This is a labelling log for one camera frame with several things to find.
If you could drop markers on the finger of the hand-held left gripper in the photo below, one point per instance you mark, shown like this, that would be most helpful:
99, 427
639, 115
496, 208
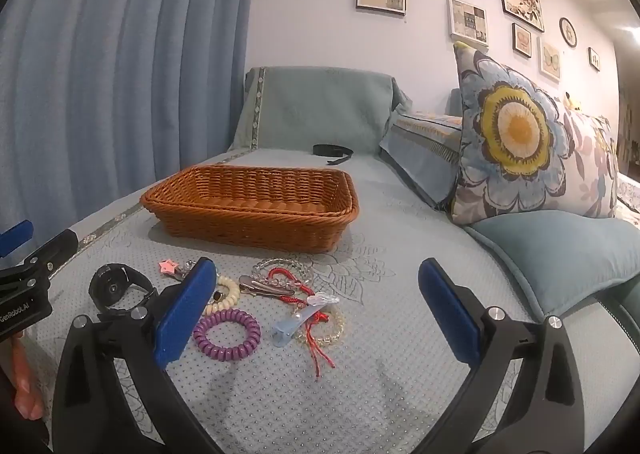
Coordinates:
52, 249
14, 238

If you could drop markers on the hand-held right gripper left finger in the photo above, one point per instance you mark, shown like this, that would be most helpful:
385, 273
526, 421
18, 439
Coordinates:
182, 314

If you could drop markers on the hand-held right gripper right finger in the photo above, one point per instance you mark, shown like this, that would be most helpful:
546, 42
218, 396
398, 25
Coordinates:
450, 309

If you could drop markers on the small silver object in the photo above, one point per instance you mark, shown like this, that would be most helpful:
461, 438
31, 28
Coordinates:
167, 267

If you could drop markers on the black smartwatch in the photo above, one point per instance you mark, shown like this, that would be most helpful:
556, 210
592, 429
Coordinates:
107, 286

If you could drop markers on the metal hair clip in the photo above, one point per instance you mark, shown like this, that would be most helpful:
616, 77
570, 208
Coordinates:
260, 284

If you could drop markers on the light blue hair clip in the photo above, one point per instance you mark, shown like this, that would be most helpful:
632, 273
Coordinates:
284, 332

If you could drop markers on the brown wicker basket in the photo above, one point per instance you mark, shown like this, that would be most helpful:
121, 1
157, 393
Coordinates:
250, 221

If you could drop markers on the person's left hand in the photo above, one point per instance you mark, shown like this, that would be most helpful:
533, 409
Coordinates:
25, 384

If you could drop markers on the plain teal cushion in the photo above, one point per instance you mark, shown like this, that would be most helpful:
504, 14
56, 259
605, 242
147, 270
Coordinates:
560, 254

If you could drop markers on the striped teal pillow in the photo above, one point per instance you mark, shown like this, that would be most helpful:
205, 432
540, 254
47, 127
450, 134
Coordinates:
425, 153

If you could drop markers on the blue curtain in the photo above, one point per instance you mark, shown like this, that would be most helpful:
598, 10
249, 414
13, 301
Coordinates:
115, 73

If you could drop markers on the large floral pillow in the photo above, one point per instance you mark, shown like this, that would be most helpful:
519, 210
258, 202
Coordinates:
515, 133

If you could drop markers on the leaf print pillow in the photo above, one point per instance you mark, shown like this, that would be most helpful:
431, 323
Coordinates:
595, 158

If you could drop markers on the yellow plush toy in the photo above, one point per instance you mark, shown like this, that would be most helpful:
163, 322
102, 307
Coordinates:
573, 102

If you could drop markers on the teal covered sofa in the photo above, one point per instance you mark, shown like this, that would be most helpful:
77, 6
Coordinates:
310, 103

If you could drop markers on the white butterfly picture frame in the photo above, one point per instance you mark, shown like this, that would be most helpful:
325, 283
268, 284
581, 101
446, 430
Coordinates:
550, 58

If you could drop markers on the small butterfly picture frame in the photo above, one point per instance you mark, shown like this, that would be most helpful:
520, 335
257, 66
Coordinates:
522, 39

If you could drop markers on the white patchwork picture frame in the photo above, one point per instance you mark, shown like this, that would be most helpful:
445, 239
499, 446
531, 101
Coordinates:
467, 22

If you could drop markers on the tiny black picture frame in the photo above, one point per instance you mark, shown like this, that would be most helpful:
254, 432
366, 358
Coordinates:
594, 58

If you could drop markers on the round black wall frame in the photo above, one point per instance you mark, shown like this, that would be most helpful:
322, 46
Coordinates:
568, 32

